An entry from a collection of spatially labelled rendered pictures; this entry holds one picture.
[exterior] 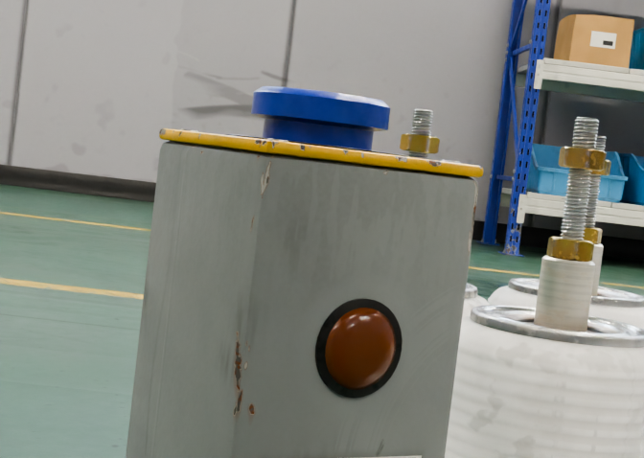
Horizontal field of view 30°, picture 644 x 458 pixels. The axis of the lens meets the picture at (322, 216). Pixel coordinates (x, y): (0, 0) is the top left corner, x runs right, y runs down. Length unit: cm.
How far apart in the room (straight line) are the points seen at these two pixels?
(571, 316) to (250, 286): 23
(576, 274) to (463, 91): 506
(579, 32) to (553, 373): 451
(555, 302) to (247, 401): 22
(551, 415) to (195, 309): 19
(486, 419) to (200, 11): 511
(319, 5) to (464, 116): 83
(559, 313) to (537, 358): 4
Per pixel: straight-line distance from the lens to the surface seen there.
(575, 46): 496
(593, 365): 47
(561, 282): 50
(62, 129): 559
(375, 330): 32
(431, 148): 60
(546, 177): 490
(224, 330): 32
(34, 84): 562
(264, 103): 34
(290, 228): 31
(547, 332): 48
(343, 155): 31
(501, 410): 48
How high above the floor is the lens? 31
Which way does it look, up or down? 3 degrees down
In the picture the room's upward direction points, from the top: 7 degrees clockwise
